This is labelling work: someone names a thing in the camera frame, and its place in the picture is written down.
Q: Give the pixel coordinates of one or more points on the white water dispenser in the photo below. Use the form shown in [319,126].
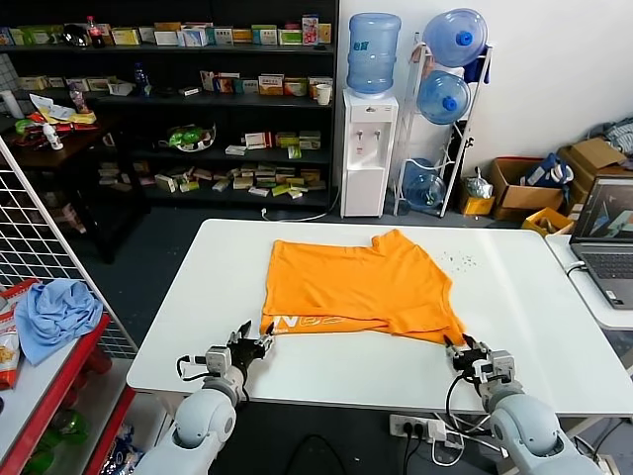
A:
[363,183]

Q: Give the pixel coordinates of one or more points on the pale green medicine box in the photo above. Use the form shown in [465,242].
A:
[287,139]

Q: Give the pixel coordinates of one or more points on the green orange medicine box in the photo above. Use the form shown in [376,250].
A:
[296,87]

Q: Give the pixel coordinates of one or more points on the green plastic bottle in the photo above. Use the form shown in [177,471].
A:
[64,428]

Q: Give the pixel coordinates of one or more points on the black clamp bracket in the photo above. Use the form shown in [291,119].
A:
[467,143]

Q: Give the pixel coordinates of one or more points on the dark blue hanging cloth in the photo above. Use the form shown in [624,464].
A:
[482,69]

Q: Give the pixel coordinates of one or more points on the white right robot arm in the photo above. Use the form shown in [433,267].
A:
[524,430]

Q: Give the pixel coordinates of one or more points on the crumpled light blue garment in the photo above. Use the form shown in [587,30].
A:
[54,316]

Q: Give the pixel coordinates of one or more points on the dark wooden table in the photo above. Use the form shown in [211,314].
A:
[64,156]

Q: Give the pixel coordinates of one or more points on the scattered dark crumbs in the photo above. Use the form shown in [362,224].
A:
[451,257]

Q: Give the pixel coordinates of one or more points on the red white snack bag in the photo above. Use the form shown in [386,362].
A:
[12,297]

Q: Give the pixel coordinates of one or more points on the white side table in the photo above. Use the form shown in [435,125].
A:
[578,297]

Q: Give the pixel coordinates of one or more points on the long green carton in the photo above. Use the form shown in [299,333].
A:
[42,35]

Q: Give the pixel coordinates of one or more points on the yellow white carton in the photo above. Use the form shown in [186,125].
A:
[125,36]

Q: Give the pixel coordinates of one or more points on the blue white plastic bag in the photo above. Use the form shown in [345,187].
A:
[121,447]

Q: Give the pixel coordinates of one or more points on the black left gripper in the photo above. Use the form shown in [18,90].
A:
[246,355]

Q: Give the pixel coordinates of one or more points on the yellow white medicine box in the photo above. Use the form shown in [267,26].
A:
[271,85]

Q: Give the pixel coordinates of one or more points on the tan cardboard box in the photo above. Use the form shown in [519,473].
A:
[591,153]

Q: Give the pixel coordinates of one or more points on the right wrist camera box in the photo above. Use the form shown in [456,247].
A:
[502,366]

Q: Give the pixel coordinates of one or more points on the yellow plastic crate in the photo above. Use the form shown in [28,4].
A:
[534,220]

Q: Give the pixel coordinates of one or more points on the red snack packet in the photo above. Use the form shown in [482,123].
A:
[27,138]

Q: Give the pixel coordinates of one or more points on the orange t-shirt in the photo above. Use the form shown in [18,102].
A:
[346,282]

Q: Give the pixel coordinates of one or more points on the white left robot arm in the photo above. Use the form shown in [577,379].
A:
[203,425]

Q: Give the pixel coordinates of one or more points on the green plastic pouch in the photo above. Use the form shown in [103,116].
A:
[22,126]

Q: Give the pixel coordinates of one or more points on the bowl with green bag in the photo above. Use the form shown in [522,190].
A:
[185,136]

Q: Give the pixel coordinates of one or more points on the green grey medicine box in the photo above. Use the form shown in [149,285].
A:
[309,140]

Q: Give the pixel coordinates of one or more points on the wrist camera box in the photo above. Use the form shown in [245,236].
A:
[502,366]
[217,357]

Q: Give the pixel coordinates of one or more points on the white charger adapter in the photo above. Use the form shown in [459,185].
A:
[437,430]

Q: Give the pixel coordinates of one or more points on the silver foil bag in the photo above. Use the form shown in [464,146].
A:
[477,187]

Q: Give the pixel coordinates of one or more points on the white paper roll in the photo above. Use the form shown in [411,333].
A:
[7,104]

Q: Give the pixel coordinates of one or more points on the black shelving unit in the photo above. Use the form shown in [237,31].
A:
[277,62]

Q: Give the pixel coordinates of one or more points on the white power strip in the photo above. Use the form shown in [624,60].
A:
[405,425]

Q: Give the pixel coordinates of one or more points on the upright blue water jug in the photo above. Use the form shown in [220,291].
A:
[373,59]

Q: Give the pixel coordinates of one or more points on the green white carton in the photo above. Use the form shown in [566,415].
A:
[290,37]

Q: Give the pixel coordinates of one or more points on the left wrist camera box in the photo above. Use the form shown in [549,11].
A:
[217,357]

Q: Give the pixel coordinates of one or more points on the blue fabric bag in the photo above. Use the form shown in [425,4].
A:
[541,170]

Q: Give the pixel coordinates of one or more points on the blue drink bottle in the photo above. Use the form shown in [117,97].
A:
[142,81]

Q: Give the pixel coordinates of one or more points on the orange chips bag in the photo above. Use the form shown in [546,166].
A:
[7,356]

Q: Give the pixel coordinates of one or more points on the grey open laptop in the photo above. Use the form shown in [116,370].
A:
[605,257]

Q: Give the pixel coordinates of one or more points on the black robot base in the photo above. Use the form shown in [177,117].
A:
[314,457]

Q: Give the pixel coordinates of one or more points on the yellow paper packet pile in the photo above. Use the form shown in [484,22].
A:
[54,111]

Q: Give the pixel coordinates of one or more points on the shiny black bowl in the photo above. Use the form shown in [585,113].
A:
[75,35]

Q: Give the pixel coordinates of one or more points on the teal white carton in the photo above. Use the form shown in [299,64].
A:
[263,34]

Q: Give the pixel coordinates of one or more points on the blue white carton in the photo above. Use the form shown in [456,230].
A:
[194,37]

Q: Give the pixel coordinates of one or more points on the white metal jug rack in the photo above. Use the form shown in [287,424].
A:
[454,173]

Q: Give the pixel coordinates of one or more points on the open white box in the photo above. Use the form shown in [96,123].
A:
[121,89]

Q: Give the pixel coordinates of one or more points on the red capped cola bottle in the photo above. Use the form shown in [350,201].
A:
[95,32]

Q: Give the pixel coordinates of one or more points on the pink white product box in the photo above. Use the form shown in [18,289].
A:
[310,30]

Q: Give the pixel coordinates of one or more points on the white paper cup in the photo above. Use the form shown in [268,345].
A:
[323,95]

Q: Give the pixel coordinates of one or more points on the purple drink bottle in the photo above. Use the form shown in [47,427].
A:
[78,99]

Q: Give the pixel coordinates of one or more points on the white milk bottle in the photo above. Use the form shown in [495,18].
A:
[53,138]

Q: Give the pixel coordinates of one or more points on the red white medicine box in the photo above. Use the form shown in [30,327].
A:
[258,140]

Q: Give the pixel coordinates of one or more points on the beige hanging rag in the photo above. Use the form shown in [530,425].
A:
[423,57]

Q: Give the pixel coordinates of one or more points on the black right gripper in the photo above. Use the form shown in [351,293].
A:
[470,363]

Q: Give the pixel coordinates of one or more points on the small bright green box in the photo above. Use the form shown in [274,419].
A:
[295,152]

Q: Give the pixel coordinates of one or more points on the red framed storage rack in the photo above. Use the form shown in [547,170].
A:
[54,396]

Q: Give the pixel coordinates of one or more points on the small yellow box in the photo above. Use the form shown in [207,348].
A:
[477,205]

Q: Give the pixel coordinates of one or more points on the grey clothes pile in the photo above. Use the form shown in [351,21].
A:
[620,133]

